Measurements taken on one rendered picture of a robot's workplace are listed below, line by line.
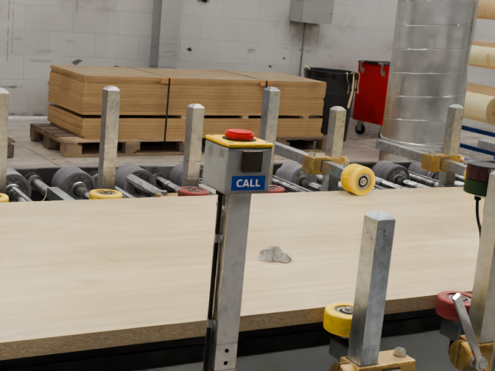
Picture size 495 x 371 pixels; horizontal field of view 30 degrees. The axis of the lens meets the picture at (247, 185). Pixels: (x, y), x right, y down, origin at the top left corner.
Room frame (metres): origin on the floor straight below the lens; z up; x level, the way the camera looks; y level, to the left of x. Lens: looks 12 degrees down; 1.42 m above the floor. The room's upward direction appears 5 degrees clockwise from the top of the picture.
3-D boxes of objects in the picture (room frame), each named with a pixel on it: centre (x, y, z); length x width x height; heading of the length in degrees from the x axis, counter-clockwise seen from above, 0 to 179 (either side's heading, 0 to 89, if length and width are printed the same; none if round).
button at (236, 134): (1.25, 0.02, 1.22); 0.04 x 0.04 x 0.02
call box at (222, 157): (1.25, 0.02, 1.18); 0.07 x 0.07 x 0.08; 30
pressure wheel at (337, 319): (1.49, -0.19, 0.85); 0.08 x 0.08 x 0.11
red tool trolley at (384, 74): (10.02, -1.47, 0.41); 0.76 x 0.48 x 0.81; 130
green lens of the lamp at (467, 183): (1.55, -0.40, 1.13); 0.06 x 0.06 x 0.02
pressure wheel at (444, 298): (1.62, -0.41, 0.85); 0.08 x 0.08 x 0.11
